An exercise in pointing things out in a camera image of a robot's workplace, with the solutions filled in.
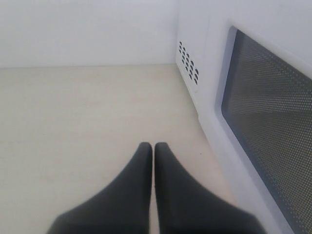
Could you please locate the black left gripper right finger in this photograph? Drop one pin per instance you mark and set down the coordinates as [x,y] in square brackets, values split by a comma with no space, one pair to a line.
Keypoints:
[186,207]

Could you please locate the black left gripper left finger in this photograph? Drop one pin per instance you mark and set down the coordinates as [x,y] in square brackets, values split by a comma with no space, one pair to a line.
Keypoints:
[122,207]

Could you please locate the white microwave door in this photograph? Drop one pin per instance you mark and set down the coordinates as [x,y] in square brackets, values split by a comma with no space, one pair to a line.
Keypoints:
[256,99]

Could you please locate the white Midea microwave body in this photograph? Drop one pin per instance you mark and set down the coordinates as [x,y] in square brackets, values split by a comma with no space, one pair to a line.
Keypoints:
[192,31]

